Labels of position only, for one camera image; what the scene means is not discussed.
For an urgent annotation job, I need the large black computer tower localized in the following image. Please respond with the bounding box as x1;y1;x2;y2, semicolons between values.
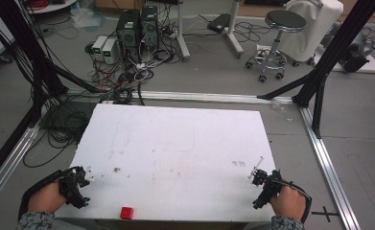
115;9;142;63

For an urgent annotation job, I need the round white table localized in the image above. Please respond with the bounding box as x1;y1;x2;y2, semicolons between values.
24;0;80;15

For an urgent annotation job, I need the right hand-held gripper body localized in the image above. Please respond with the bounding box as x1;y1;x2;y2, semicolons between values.
251;169;284;211

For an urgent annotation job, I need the black round stool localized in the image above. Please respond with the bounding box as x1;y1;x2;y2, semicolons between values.
245;9;308;83

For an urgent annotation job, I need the thin white stick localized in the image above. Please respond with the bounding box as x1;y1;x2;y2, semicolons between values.
247;156;266;180

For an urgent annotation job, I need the slim black computer tower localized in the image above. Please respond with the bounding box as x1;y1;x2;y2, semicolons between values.
140;5;160;53

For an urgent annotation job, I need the white desk leg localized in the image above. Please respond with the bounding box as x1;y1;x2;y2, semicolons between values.
175;0;192;61
224;0;246;59

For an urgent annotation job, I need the white covered cabinet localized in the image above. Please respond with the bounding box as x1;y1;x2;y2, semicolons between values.
276;0;344;63

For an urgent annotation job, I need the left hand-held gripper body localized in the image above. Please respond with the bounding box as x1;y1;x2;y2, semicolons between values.
58;166;91;210

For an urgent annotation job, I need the clear plastic bag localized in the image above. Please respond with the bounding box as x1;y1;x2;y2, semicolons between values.
69;5;106;31

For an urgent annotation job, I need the black device on white board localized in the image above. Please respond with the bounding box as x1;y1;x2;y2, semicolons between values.
316;30;375;75

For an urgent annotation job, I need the black cable bundle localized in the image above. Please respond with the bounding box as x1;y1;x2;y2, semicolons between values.
22;95;95;169

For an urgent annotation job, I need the white power supply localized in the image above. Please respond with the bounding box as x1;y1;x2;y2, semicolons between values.
101;38;118;65
91;34;108;61

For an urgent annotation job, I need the person's left hand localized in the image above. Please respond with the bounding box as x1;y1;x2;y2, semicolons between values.
27;181;68;215

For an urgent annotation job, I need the flat black box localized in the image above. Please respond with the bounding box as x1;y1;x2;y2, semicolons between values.
206;12;232;35

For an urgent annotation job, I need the red cube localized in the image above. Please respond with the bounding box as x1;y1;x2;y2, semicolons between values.
120;206;134;220

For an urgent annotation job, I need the black frame post with cables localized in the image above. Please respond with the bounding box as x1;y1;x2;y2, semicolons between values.
0;0;103;190

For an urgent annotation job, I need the person's right hand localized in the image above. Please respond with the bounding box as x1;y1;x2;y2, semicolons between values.
269;185;307;221

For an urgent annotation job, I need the aluminium floor rail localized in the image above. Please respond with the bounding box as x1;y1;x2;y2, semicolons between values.
298;105;363;230
64;89;295;105
0;124;41;216

